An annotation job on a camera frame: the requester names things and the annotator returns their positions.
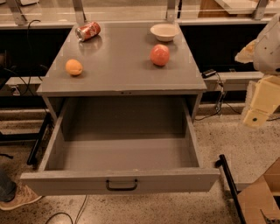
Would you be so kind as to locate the open grey top drawer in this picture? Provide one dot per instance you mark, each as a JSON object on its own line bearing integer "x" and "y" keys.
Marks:
{"x": 147, "y": 138}

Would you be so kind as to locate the white bowl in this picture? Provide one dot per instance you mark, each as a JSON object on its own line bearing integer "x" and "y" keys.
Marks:
{"x": 164, "y": 32}

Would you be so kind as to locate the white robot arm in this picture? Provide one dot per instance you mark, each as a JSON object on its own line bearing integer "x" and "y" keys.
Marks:
{"x": 267, "y": 49}

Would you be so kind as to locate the black metal stand leg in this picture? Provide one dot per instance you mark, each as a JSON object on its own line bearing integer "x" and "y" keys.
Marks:
{"x": 222, "y": 162}

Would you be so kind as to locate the grey metal cabinet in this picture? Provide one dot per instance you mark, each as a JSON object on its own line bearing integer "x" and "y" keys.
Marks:
{"x": 117, "y": 62}

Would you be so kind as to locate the black drawer handle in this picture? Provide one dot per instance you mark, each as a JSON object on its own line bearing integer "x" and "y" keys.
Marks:
{"x": 121, "y": 186}

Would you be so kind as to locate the cardboard box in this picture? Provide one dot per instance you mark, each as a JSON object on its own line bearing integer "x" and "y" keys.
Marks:
{"x": 258, "y": 202}

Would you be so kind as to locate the red apple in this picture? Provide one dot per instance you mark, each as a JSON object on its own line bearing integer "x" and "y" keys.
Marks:
{"x": 159, "y": 55}

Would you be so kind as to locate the tan shoe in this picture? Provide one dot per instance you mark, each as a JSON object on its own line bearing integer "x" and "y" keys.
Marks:
{"x": 20, "y": 195}

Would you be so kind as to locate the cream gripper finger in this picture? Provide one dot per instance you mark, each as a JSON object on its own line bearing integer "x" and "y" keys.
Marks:
{"x": 262, "y": 99}
{"x": 246, "y": 54}

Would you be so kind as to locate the blue jeans leg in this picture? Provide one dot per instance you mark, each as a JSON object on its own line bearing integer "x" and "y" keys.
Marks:
{"x": 7, "y": 187}

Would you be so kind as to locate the black left table leg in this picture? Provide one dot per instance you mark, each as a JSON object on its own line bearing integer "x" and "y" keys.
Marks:
{"x": 32, "y": 157}

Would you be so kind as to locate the orange fruit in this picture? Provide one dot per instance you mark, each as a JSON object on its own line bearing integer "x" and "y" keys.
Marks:
{"x": 73, "y": 67}

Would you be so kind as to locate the black power adapter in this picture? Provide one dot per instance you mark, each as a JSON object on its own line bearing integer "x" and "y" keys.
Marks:
{"x": 208, "y": 73}

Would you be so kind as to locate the red soda can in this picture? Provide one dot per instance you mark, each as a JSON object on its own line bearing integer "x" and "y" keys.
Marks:
{"x": 87, "y": 31}

